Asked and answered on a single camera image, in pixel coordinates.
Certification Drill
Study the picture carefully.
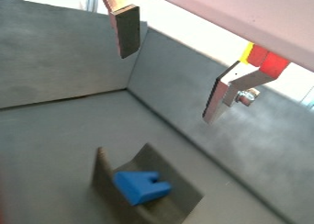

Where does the dark blue forked object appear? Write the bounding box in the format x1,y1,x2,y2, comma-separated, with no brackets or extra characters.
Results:
112,171,172,206

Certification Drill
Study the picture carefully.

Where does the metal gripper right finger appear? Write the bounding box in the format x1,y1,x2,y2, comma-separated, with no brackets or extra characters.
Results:
201,42,291,123

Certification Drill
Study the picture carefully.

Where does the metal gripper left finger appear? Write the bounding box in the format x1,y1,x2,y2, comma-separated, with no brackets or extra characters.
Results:
101,0,140,59

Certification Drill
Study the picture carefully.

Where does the black curved fixture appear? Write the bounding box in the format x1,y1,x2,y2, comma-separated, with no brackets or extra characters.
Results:
92,143,203,224

